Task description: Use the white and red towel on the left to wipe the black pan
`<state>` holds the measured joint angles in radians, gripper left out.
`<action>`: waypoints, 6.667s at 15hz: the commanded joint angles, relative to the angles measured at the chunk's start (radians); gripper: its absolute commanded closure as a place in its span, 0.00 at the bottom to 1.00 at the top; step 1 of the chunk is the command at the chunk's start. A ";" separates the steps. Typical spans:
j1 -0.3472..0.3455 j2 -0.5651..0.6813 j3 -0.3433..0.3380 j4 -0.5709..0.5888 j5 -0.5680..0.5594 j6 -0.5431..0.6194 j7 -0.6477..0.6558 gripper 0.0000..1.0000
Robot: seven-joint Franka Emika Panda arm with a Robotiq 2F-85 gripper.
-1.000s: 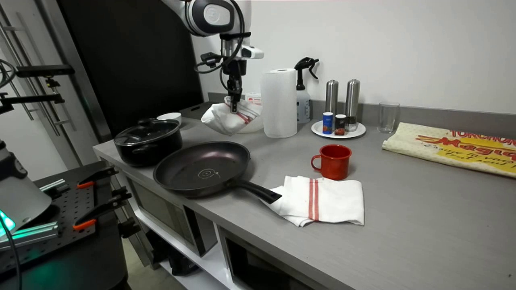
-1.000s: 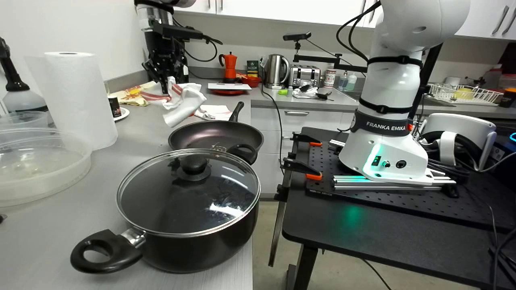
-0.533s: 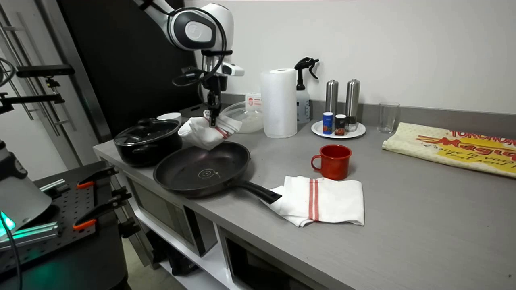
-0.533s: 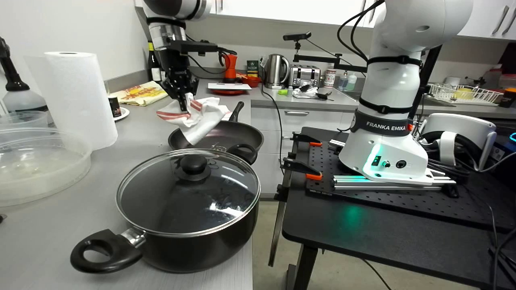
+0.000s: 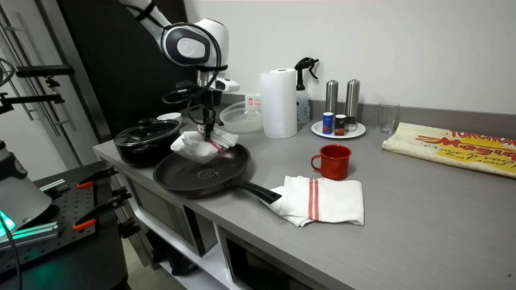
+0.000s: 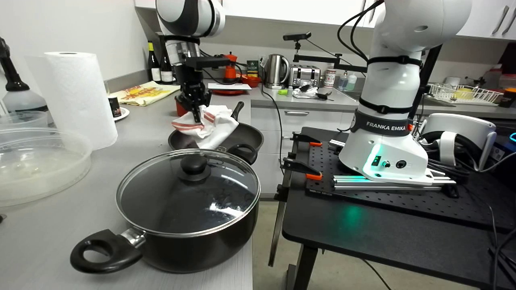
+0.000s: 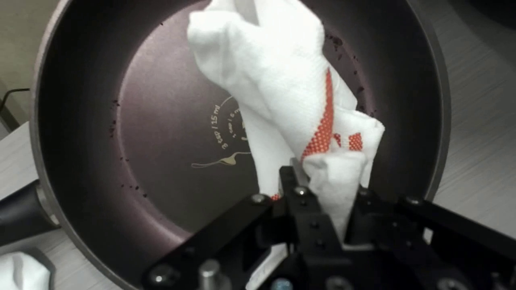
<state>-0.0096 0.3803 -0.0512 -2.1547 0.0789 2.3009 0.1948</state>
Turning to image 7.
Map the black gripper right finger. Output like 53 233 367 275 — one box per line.
343 186 516 290

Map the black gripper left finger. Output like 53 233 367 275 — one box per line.
142 164 346 290

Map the white red-striped towel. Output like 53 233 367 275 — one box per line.
0 246 56 290
185 0 387 240

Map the black frying pan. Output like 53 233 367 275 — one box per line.
0 0 453 290

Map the folded white red-striped towel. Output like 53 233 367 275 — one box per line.
0 246 56 290

